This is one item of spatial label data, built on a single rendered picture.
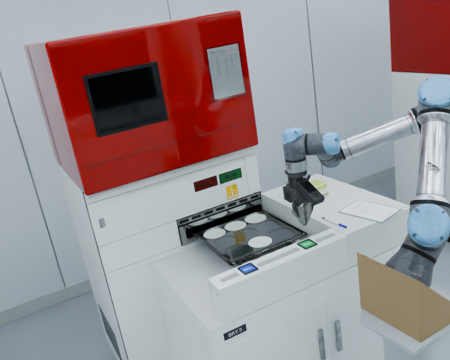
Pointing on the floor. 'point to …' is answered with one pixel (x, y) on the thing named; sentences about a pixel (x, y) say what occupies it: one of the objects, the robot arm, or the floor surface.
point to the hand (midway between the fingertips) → (306, 223)
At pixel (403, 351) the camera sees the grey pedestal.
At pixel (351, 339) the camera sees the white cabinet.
